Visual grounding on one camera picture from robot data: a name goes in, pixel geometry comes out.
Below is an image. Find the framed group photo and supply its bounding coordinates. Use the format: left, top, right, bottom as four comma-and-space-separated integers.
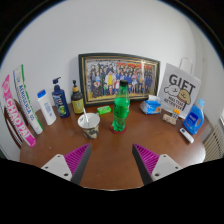
78, 52, 161, 108

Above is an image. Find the white radiator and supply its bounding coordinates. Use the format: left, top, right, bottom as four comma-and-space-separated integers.
203, 124, 224, 163

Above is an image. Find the small green soap pack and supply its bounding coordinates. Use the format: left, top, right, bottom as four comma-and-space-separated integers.
96, 105, 113, 116

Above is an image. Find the white spoon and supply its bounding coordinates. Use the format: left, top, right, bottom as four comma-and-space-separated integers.
82, 107, 91, 128

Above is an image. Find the green plastic drink bottle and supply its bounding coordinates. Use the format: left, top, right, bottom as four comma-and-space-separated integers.
111, 79, 131, 133

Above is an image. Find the blue tissue pack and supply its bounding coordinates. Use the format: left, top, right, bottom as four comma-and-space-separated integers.
139, 94, 163, 115

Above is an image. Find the small white remote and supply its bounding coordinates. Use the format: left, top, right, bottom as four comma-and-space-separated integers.
179, 127, 195, 144

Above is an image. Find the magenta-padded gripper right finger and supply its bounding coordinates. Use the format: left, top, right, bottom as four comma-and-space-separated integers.
131, 143, 183, 186

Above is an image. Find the white green shuttlecock tube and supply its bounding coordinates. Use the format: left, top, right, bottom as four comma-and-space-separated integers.
12, 64, 44, 136

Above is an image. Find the small patterned box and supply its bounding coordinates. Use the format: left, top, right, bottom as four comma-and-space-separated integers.
162, 113, 178, 126

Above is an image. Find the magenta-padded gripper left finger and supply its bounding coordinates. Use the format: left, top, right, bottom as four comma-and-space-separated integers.
40, 143, 93, 185

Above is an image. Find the dark blue pump bottle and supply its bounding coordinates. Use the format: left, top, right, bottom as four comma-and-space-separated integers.
51, 76, 71, 119

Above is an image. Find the white bottle with blue cap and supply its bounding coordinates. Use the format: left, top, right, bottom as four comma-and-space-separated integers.
36, 89, 58, 126

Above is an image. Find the blue detergent bottle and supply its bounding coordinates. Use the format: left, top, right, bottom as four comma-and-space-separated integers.
182, 98, 206, 136

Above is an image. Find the brown pump bottle yellow label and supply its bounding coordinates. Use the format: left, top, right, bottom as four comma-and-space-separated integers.
70, 79, 85, 115

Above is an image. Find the pink shuttlecock tube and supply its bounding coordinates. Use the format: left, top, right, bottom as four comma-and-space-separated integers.
0, 74, 37, 148

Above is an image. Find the dark floral paper cup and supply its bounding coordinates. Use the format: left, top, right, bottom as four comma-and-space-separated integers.
77, 112, 101, 140

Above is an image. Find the white paper gift bag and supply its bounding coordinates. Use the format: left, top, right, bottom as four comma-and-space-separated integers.
157, 57, 202, 119

